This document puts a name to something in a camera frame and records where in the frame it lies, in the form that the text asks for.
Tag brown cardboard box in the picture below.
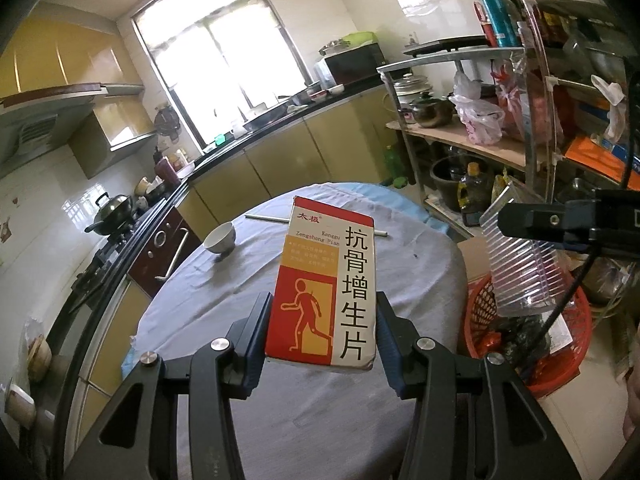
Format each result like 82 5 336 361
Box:
457 235 496 286

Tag white chopsticks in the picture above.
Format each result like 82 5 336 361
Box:
245 213 388 237

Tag white and pink plastic bag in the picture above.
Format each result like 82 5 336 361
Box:
450 70 506 146

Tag yellow ceiling cabinets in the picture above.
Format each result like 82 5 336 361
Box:
0 15 143 98

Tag black microwave oven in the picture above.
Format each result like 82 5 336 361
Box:
314 42 386 88

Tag light blue table cover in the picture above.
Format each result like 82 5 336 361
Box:
122 182 451 376

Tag cooking oil bottle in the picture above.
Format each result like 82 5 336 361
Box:
457 162 493 227

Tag black gas stove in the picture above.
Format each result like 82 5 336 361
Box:
70 205 166 301

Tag grey range hood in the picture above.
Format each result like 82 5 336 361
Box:
0 84 146 181

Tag black cable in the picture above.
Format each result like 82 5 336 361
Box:
517 55 640 378

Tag dark cooking pot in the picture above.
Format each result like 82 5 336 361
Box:
407 91 456 128

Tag white ceramic bowl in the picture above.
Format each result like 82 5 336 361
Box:
203 223 236 256

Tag orange and white medicine box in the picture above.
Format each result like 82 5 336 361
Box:
264 196 377 373

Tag yellow base cabinets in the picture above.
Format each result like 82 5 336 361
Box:
75 85 401 426

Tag dark red oven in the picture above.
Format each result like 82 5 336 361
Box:
127 207 201 298

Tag blue thermos bottle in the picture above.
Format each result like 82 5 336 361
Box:
470 0 523 48

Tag kitchen window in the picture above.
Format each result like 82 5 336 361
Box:
131 0 321 153

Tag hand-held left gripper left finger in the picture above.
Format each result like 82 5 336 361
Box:
85 291 275 480

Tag grey tablecloth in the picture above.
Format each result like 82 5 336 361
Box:
135 182 468 480

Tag black induction cooktop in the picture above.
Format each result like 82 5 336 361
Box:
402 35 493 57

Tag black wok with lid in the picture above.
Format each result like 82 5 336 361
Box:
84 192 136 237

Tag dark red thermos jug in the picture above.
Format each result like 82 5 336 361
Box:
154 157 181 187

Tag black bucket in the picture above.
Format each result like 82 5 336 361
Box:
430 156 488 211

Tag black kitchen countertop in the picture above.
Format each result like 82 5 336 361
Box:
50 77 386 361

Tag metal shelf rack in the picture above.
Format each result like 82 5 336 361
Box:
376 0 640 311

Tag small yellow wall cabinet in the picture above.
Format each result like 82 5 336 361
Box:
67 97 158 180

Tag brown bowls in plastic bag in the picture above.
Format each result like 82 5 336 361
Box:
27 335 53 383

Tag steel pot with lid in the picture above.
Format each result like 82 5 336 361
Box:
392 72 431 106

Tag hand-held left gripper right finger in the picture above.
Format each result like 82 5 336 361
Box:
375 290 563 480

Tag small dark wall fan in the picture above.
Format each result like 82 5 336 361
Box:
152 105 182 143

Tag black plastic bag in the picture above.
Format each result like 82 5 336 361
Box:
495 312 551 361

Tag metal tray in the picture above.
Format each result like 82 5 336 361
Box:
242 100 311 131

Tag clear ribbed plastic tray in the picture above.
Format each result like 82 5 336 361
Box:
479 180 586 318

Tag orange flat package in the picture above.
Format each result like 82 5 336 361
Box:
565 132 640 191

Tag green plastic bottle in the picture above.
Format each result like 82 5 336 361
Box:
382 145 406 183

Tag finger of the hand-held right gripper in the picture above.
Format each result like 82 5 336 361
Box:
497 201 598 246

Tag red plastic basket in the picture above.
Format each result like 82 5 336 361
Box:
457 275 593 400

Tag red bagged package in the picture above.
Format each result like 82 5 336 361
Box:
492 57 561 146

